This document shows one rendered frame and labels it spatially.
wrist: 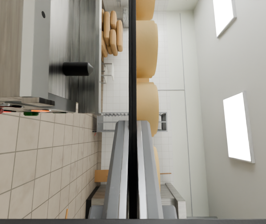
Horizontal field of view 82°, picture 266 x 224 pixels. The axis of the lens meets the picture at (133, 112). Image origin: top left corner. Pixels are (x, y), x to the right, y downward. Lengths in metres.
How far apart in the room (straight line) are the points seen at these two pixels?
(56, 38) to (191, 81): 4.79
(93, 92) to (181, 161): 4.34
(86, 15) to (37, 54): 0.38
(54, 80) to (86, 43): 0.20
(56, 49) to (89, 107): 0.17
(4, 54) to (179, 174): 4.64
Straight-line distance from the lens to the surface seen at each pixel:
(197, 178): 4.90
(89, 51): 0.50
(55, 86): 0.36
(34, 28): 0.20
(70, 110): 0.42
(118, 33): 4.52
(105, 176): 4.34
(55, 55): 0.37
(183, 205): 3.59
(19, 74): 0.19
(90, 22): 0.54
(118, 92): 4.64
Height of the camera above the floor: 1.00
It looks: level
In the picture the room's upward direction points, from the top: 90 degrees clockwise
